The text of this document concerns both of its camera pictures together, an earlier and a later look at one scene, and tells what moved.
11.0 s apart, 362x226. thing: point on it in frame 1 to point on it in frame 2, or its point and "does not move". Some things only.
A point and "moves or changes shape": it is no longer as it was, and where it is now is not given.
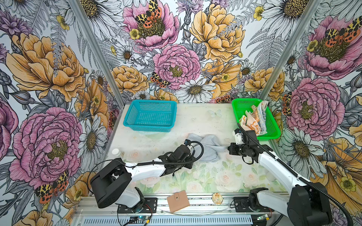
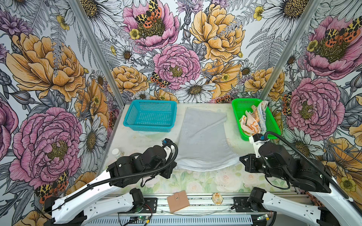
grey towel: (211, 144) moves or changes shape
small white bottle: (115, 152) does not move
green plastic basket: (240, 105) does not move
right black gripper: (233, 151) to (249, 167)
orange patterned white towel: (251, 121) does not move
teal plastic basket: (152, 115) does not move
